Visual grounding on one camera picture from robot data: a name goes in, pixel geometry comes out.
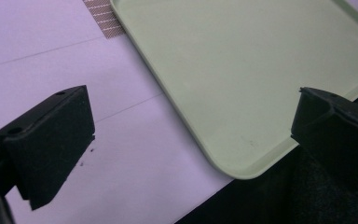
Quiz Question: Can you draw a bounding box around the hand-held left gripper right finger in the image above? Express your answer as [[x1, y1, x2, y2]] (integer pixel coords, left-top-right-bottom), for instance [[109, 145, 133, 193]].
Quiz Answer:
[[290, 87, 358, 200]]

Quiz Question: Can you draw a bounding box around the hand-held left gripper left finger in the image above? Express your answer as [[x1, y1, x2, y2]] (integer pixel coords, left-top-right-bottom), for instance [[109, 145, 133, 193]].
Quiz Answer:
[[0, 85, 96, 211]]

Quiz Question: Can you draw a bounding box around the pale green plastic tray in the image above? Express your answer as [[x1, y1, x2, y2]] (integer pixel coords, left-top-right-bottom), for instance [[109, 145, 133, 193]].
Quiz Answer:
[[109, 0, 358, 181]]

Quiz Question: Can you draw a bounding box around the brown woven mat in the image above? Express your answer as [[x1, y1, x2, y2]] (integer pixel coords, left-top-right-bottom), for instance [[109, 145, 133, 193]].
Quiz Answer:
[[82, 0, 127, 39]]

